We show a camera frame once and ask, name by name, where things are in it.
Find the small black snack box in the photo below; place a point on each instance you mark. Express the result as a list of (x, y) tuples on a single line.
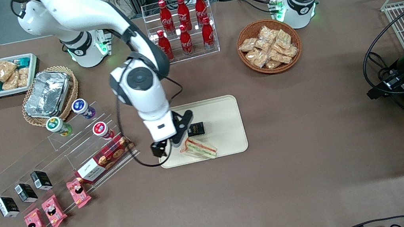
[(41, 180), (197, 129), (25, 192), (7, 206)]

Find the red lidded drink cup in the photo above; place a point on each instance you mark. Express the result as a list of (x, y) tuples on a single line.
[(101, 129)]

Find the purple lidded drink cup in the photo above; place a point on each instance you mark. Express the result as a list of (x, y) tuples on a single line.
[(82, 107)]

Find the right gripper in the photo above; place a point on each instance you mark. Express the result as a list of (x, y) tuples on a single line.
[(158, 150)]

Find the cream plastic tray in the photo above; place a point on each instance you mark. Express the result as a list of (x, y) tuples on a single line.
[(228, 129)]

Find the brown snack bag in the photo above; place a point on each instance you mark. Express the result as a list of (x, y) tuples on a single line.
[(248, 45), (283, 39), (291, 51), (263, 45), (267, 32), (272, 64), (257, 58), (281, 56)]

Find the round wicker basket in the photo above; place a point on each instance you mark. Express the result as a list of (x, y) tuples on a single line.
[(294, 35)]

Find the green lidded drink cup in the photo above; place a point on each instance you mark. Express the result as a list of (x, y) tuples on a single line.
[(56, 125)]

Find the red cookie box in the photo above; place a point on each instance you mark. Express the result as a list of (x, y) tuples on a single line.
[(106, 157)]

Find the teal snack packet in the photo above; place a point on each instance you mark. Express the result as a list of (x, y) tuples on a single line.
[(23, 61)]

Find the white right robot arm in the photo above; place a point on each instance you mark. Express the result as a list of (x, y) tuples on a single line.
[(91, 14)]

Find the silver foil container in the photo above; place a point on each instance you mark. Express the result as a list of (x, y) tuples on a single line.
[(47, 94)]

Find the clear acrylic stepped shelf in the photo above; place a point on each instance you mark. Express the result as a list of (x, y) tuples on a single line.
[(40, 153)]

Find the clear acrylic bottle rack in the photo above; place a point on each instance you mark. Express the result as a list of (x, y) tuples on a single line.
[(197, 56)]

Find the triangular sandwich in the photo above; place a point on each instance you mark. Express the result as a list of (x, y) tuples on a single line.
[(200, 149)]

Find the red cola bottle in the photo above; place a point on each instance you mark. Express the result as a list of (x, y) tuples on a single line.
[(186, 41), (166, 16), (183, 12), (201, 7), (164, 41), (208, 35)]

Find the white rectangular dish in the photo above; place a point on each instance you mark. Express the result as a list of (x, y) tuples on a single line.
[(33, 68)]

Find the rice cracker bag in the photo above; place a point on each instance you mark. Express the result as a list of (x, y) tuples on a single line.
[(2, 70), (10, 82), (23, 77)]

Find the oval wicker basket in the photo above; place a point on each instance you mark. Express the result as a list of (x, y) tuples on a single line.
[(73, 84)]

